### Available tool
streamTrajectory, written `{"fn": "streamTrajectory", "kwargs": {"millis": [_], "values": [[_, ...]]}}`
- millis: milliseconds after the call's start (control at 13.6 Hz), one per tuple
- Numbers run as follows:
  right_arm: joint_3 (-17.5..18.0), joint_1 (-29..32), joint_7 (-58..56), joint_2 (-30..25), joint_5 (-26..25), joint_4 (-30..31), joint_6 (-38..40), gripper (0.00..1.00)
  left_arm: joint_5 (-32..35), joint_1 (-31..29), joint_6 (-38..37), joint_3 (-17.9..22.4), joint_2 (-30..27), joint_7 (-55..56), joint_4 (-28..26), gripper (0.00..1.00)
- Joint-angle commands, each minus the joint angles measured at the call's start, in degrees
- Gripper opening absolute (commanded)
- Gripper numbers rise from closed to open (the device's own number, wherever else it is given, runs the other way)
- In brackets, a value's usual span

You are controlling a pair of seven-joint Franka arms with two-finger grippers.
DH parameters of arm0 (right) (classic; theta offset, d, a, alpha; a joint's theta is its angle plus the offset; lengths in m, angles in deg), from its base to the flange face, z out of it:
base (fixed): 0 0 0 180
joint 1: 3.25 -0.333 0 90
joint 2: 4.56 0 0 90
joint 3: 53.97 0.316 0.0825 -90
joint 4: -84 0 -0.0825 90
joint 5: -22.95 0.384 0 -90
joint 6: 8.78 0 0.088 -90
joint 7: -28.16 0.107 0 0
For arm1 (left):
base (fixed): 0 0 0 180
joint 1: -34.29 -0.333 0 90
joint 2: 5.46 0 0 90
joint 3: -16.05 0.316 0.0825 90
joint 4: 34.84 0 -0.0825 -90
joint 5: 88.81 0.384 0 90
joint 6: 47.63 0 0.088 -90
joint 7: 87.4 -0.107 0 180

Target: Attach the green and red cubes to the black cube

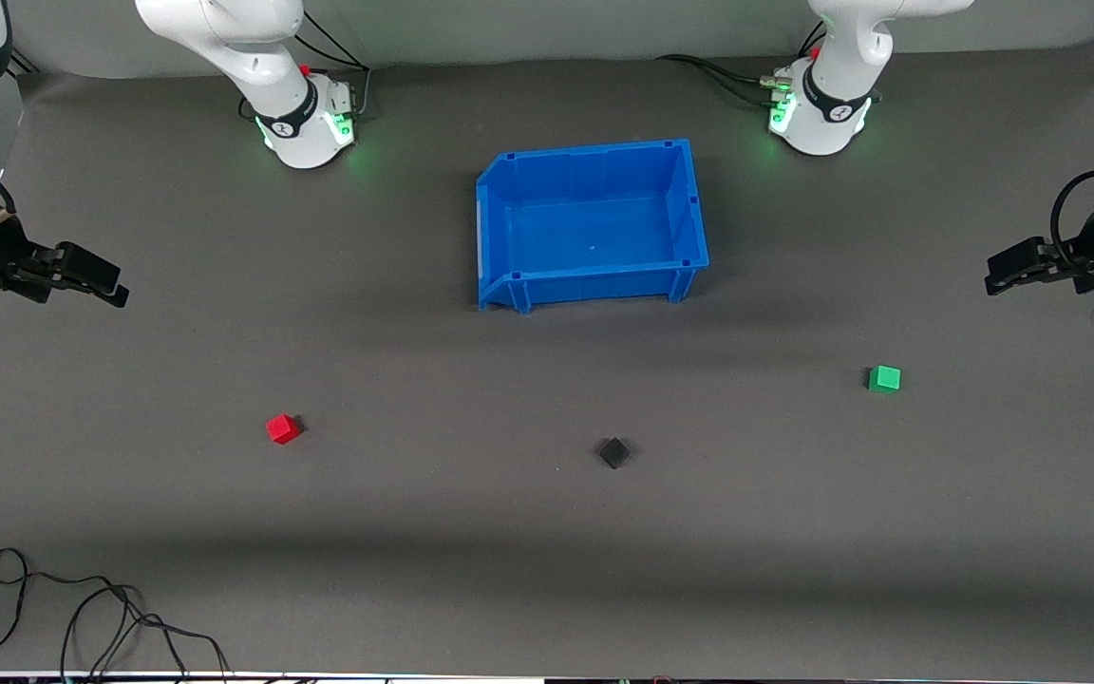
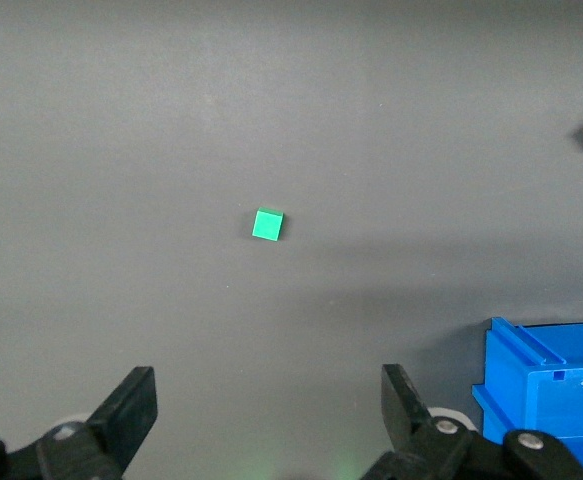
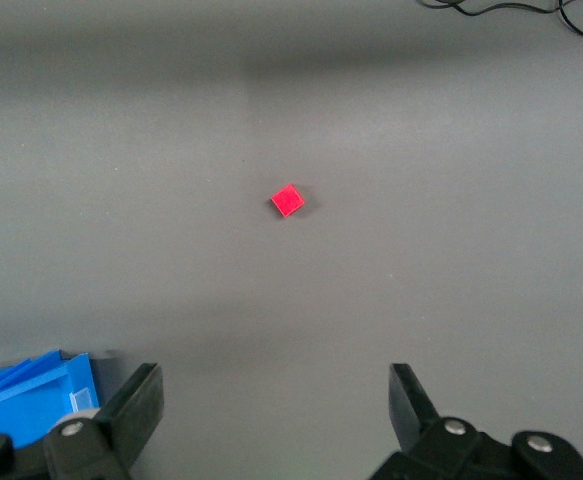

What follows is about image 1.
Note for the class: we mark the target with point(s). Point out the small red cube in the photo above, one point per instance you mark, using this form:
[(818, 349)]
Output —
[(283, 428)]

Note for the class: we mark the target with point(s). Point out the grey metal frame rail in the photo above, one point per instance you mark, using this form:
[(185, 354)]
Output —
[(20, 65)]

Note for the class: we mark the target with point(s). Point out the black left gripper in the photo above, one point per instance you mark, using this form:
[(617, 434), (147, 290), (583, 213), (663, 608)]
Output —
[(1087, 255)]

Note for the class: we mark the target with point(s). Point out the blue plastic storage bin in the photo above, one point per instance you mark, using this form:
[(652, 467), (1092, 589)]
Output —
[(594, 228)]

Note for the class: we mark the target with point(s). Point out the dark grey table mat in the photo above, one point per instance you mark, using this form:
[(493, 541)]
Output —
[(547, 532)]

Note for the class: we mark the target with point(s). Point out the small green cube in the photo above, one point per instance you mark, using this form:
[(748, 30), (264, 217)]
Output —
[(884, 379)]

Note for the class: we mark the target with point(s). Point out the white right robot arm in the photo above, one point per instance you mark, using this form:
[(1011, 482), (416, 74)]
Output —
[(262, 57)]

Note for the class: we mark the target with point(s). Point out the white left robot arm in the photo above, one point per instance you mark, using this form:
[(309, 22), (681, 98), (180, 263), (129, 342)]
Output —
[(841, 57)]

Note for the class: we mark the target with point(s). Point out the small black cube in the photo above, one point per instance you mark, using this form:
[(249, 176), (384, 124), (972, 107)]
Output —
[(614, 453)]

